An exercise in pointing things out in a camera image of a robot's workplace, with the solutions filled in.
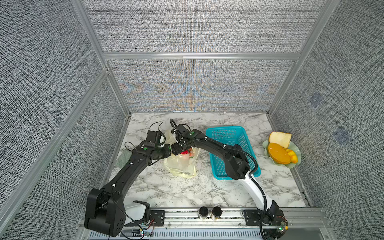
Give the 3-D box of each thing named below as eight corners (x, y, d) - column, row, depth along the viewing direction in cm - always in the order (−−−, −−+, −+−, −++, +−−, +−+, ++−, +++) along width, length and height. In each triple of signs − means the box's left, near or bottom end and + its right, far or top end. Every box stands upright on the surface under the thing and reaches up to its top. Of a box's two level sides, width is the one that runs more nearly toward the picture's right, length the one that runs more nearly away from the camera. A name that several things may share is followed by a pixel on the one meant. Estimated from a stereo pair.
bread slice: (265, 147, 103) (272, 138, 94) (265, 138, 107) (271, 129, 99) (283, 151, 101) (292, 142, 92) (283, 142, 105) (291, 133, 97)
